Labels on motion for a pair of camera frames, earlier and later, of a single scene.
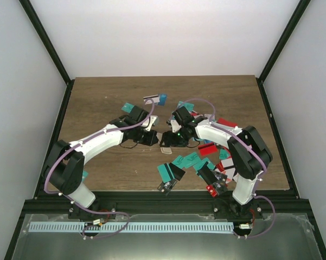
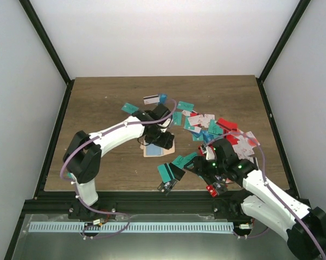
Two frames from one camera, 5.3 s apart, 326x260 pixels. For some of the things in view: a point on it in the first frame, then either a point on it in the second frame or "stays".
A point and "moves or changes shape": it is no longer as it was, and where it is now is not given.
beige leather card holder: x=164 y=150 moves or changes shape
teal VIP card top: x=189 y=106 stays
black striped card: x=177 y=171 stays
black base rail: x=213 y=204 stays
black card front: x=166 y=187 stays
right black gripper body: x=180 y=140 to x=209 y=170
